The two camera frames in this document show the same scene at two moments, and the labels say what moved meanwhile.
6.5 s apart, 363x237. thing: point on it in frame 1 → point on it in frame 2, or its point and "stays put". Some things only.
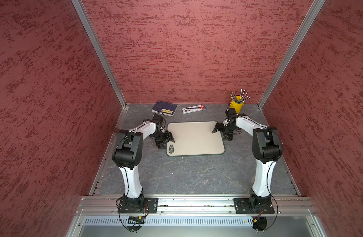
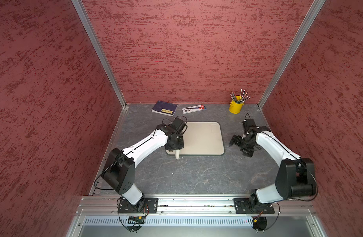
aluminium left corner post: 80,5 stays put
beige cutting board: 194,138 stays put
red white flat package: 192,109 stays put
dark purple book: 168,109 stays put
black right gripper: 228,136 → 248,151
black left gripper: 168,137 → 178,146
